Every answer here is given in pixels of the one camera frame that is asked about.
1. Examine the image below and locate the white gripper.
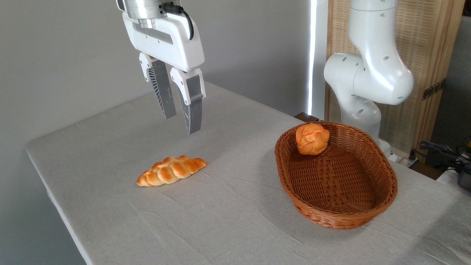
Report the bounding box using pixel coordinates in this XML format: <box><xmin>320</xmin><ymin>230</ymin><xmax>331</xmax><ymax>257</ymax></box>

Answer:
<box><xmin>122</xmin><ymin>12</ymin><xmax>206</xmax><ymax>135</ymax></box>

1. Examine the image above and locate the braided golden bread loaf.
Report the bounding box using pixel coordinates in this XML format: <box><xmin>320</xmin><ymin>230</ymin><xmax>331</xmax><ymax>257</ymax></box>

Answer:
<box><xmin>137</xmin><ymin>155</ymin><xmax>208</xmax><ymax>187</ymax></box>

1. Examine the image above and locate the round orange bread roll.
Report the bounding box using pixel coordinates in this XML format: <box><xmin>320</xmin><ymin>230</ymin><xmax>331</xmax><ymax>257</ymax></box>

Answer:
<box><xmin>295</xmin><ymin>123</ymin><xmax>330</xmax><ymax>156</ymax></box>

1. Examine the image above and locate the brown wicker oval basket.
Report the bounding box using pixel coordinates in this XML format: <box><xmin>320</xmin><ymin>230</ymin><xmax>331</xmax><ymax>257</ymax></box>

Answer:
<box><xmin>275</xmin><ymin>121</ymin><xmax>398</xmax><ymax>230</ymax></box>

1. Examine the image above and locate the grey tablecloth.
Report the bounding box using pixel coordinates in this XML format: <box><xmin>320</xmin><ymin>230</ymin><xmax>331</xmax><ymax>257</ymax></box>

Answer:
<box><xmin>25</xmin><ymin>81</ymin><xmax>471</xmax><ymax>265</ymax></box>

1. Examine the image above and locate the dark brown furniture corner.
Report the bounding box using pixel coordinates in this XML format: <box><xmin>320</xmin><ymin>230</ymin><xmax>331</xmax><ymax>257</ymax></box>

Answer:
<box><xmin>294</xmin><ymin>112</ymin><xmax>320</xmax><ymax>123</ymax></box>

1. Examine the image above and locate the white power strip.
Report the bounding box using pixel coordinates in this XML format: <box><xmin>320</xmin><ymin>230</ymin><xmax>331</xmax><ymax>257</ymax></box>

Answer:
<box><xmin>389</xmin><ymin>148</ymin><xmax>419</xmax><ymax>167</ymax></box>

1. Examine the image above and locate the dark metal screen hinge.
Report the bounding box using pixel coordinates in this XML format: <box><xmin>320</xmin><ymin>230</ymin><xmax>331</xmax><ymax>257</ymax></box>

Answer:
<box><xmin>422</xmin><ymin>79</ymin><xmax>446</xmax><ymax>100</ymax></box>

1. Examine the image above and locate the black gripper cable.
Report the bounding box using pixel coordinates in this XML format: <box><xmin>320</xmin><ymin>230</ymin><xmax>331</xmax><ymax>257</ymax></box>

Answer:
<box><xmin>161</xmin><ymin>3</ymin><xmax>195</xmax><ymax>40</ymax></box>

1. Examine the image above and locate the white vertical wall trim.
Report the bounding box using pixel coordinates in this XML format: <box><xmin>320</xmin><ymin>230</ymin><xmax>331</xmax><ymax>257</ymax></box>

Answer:
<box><xmin>307</xmin><ymin>0</ymin><xmax>329</xmax><ymax>120</ymax></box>

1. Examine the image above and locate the black cable bundle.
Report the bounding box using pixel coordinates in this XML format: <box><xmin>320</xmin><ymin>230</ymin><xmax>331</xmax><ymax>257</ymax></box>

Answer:
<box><xmin>410</xmin><ymin>141</ymin><xmax>471</xmax><ymax>174</ymax></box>

